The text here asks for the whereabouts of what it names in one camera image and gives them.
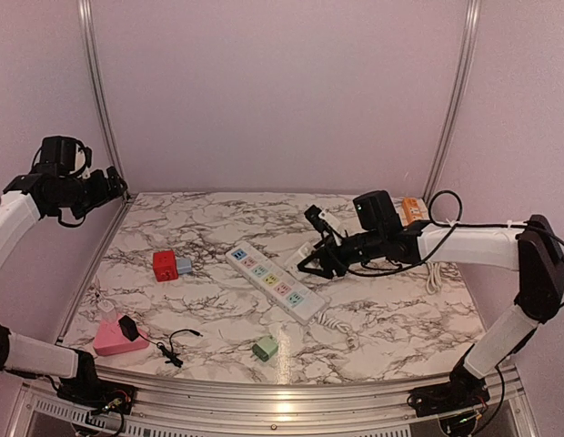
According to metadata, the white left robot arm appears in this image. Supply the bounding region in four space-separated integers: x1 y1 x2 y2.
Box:
0 136 127 405

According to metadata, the green plug adapter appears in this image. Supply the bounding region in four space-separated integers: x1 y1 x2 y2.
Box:
251 336 278 362

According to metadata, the aluminium frame post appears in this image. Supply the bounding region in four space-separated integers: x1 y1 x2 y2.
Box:
422 0 482 200
77 0 126 178

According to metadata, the red cube socket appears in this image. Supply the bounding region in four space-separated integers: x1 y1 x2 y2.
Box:
153 250 178 282

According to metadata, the orange strip white cable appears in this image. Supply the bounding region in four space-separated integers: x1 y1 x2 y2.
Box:
425 261 445 295

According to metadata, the aluminium front rail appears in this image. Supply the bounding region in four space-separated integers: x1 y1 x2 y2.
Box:
8 359 538 437

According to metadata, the white cube adapter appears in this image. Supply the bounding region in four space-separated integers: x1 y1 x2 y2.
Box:
283 242 315 270

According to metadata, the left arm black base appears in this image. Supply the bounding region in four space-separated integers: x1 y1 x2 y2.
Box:
56 361 136 415

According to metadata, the orange power strip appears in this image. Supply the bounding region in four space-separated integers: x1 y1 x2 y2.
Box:
401 198 425 225

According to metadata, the left aluminium frame post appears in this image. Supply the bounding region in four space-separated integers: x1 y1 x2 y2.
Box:
77 0 126 178

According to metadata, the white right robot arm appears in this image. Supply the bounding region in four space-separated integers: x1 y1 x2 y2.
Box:
298 190 564 408

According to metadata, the white multicolour power strip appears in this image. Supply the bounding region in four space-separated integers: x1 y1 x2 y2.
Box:
225 242 328 325

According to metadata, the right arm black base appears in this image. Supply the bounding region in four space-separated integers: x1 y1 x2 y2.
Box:
407 363 490 417

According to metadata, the right aluminium frame post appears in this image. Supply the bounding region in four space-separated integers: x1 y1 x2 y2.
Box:
422 0 482 200

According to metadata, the black power adapter with cable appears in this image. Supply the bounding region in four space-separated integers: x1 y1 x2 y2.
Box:
118 315 203 369

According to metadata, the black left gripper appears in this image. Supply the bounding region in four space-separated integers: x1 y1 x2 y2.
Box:
52 166 126 219

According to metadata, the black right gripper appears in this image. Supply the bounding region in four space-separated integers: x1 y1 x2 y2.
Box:
297 228 384 279

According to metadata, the pink triangular power strip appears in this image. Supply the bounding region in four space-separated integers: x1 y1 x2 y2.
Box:
93 315 149 356

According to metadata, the light blue plug adapter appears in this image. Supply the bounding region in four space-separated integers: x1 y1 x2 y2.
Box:
176 258 193 276

